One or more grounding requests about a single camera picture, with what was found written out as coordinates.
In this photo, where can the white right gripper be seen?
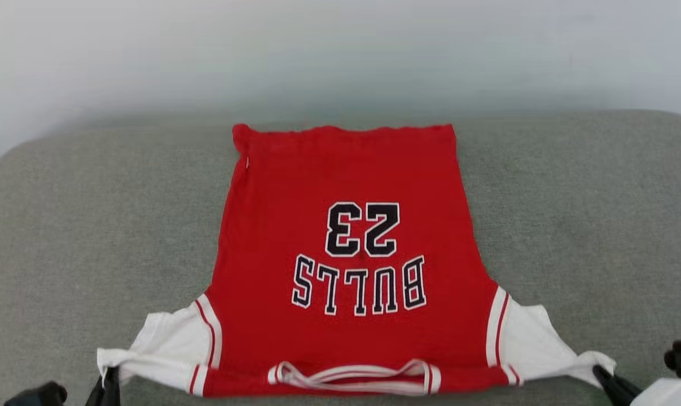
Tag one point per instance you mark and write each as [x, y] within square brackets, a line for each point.
[673, 395]

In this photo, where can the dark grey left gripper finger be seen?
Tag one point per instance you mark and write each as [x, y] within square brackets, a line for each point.
[95, 397]
[113, 389]

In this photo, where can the red and white basketball jersey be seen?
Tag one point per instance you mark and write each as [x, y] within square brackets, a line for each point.
[346, 169]

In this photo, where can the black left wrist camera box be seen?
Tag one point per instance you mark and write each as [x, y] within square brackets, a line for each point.
[35, 396]

